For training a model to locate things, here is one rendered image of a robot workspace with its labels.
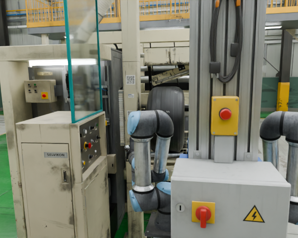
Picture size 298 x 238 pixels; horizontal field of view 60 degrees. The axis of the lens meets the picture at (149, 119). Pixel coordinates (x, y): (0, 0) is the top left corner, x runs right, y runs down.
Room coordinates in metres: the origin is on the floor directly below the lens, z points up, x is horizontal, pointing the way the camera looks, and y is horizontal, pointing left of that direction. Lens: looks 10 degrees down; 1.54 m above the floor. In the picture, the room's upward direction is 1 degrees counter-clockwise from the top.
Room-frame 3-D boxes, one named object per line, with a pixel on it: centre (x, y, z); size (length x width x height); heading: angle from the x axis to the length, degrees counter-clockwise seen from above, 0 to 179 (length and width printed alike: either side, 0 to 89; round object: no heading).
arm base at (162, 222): (1.32, -0.10, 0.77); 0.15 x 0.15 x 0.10
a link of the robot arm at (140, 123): (1.29, 0.03, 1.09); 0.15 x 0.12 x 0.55; 105
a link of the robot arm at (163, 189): (1.32, -0.09, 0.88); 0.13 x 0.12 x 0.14; 105
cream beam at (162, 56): (2.43, -0.28, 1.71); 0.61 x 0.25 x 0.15; 83
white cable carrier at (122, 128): (2.15, 0.22, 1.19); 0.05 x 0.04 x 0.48; 173
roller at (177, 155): (2.01, -0.11, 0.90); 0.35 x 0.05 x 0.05; 83
